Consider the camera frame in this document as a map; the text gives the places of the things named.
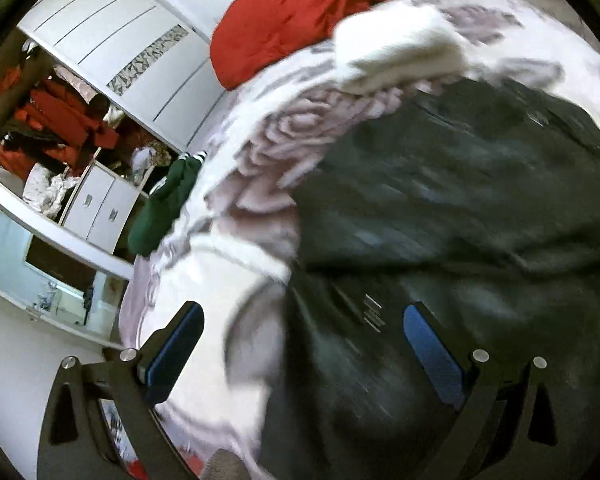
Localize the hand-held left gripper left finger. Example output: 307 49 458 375
36 301 205 480

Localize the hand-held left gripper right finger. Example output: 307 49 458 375
403 301 567 480

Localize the dark grey garment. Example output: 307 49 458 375
250 78 600 480

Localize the pile of red clothes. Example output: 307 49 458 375
0 67 146 181

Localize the green garment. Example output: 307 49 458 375
127 152 207 257

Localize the white drawer unit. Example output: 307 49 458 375
60 161 150 255

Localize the floral printed blanket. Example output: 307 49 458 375
100 0 600 480

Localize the white wardrobe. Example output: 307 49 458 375
0 0 241 281

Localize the white folded garment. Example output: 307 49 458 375
333 3 469 95

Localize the red garment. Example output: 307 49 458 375
211 0 396 92

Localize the wall mirror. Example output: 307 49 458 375
0 210 131 351

